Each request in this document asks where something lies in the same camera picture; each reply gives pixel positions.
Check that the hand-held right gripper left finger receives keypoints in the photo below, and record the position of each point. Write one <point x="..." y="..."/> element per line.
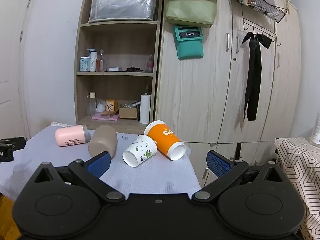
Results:
<point x="99" y="164"/>

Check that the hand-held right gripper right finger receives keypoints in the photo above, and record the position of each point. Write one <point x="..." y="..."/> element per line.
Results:
<point x="218" y="164"/>

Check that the brown plastic cup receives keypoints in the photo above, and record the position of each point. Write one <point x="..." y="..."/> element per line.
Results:
<point x="103" y="140"/>

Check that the pink plastic bottle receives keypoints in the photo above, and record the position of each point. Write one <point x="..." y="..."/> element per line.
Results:
<point x="71" y="135"/>

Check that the white leaf-print paper cup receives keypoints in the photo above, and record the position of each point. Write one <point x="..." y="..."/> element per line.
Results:
<point x="140" y="150"/>

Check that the orange paper cup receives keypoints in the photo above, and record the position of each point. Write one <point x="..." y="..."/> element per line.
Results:
<point x="162" y="140"/>

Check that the pink flat box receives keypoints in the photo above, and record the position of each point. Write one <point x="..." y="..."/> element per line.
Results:
<point x="100" y="117"/>

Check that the pale blue table cloth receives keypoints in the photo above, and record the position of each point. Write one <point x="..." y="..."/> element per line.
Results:
<point x="162" y="175"/>

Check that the white bowl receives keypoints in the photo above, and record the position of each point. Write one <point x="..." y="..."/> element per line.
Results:
<point x="101" y="107"/>

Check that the small cardboard box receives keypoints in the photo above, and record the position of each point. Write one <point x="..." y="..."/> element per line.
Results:
<point x="128" y="113"/>

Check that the clear bottle with beige cap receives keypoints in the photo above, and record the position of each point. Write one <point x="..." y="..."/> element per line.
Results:
<point x="92" y="105"/>

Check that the small wooden box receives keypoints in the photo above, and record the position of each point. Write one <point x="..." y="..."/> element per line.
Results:
<point x="111" y="105"/>

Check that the white paper towel roll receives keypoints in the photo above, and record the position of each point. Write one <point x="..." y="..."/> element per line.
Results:
<point x="145" y="108"/>

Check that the wooden wardrobe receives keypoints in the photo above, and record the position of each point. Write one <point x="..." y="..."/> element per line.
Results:
<point x="200" y="92"/>

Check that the geometric patterned cloth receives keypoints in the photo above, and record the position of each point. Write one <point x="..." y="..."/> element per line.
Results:
<point x="297" y="162"/>

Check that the black ribbon bow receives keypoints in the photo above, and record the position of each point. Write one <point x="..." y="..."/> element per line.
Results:
<point x="253" y="80"/>

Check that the small white case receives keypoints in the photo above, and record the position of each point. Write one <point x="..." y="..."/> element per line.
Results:
<point x="115" y="68"/>

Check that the white door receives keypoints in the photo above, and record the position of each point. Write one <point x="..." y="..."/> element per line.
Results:
<point x="12" y="55"/>

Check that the blue and white can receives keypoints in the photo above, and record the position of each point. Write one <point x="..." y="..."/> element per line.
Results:
<point x="85" y="64"/>

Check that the small black item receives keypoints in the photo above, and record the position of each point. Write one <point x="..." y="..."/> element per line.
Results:
<point x="134" y="69"/>

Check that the clear bottle with red liquid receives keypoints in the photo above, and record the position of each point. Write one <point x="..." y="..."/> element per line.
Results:
<point x="101" y="62"/>

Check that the white pump bottle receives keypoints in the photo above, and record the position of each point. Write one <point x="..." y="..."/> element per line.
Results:
<point x="93" y="61"/>

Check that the wooden shelf unit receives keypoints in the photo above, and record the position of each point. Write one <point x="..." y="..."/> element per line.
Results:
<point x="117" y="45"/>

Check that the teal pouch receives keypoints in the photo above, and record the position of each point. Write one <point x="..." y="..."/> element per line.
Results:
<point x="190" y="46"/>

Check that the plastic-wrapped grey storage box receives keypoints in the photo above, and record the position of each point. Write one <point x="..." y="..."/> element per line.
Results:
<point x="122" y="6"/>

